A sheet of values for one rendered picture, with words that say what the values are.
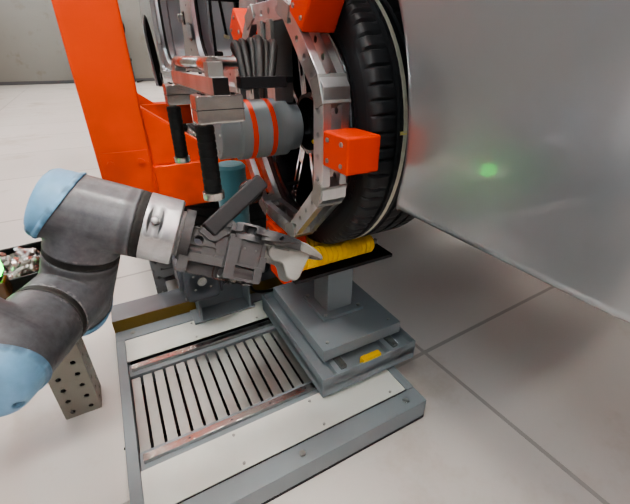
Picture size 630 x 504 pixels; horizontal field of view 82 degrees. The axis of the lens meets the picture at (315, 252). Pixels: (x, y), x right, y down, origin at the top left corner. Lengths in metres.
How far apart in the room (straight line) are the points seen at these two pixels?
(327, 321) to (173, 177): 0.74
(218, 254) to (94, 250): 0.15
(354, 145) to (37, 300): 0.52
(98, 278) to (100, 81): 0.88
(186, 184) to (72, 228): 0.94
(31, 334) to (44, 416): 1.07
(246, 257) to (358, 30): 0.49
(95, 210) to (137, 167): 0.89
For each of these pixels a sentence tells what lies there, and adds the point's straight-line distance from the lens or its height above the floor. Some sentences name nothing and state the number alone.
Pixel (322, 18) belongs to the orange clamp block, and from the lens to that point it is 0.82.
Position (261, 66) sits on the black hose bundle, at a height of 1.00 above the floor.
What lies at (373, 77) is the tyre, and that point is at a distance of 0.77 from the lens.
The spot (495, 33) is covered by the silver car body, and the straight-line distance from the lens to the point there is 0.59.
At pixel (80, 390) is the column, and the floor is 0.10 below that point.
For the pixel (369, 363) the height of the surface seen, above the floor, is 0.16.
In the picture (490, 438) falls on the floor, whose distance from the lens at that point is 1.34.
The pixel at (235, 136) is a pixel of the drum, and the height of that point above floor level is 0.85.
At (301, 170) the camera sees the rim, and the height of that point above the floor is 0.71.
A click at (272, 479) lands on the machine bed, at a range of 1.08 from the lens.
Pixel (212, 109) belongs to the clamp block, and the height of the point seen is 0.93.
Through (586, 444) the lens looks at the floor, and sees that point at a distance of 1.46.
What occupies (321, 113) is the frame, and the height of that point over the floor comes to 0.92.
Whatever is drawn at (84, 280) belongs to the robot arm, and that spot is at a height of 0.76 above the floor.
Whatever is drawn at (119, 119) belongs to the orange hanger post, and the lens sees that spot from 1.35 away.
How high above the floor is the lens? 1.01
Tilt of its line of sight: 28 degrees down
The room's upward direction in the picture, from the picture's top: straight up
